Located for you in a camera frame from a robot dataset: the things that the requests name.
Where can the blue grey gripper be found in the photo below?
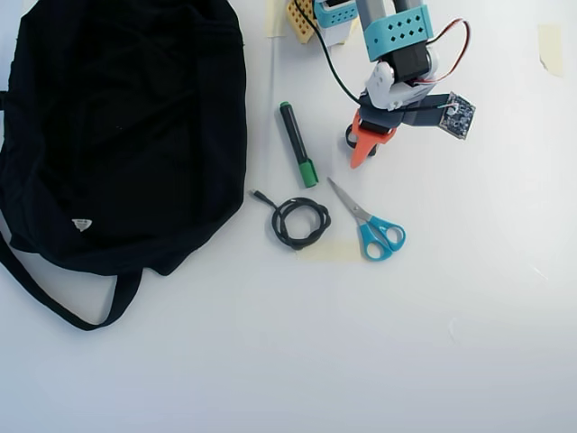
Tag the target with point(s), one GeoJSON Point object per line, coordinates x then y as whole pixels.
{"type": "Point", "coordinates": [363, 146]}

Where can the grey teal white robot arm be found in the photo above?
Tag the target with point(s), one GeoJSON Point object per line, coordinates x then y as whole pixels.
{"type": "Point", "coordinates": [396, 36]}

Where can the teal white robot base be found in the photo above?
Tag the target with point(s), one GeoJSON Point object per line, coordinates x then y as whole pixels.
{"type": "Point", "coordinates": [336, 18]}

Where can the black fabric bag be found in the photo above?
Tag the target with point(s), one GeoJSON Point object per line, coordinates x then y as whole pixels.
{"type": "Point", "coordinates": [112, 135]}

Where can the black marker with green cap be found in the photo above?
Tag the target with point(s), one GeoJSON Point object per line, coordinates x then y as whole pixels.
{"type": "Point", "coordinates": [295, 140]}

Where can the wide masking tape strip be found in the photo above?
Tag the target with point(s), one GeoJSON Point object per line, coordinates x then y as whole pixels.
{"type": "Point", "coordinates": [324, 251]}

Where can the yellow perforated block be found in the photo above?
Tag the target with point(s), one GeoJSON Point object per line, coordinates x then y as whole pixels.
{"type": "Point", "coordinates": [299, 22]}

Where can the narrow masking tape strip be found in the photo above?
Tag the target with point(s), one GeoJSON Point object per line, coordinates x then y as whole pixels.
{"type": "Point", "coordinates": [276, 18]}

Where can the torn masking tape piece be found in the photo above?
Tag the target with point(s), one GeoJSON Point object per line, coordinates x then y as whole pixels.
{"type": "Point", "coordinates": [551, 49]}

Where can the camera circuit board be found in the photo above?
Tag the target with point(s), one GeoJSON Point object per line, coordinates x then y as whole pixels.
{"type": "Point", "coordinates": [457, 115]}

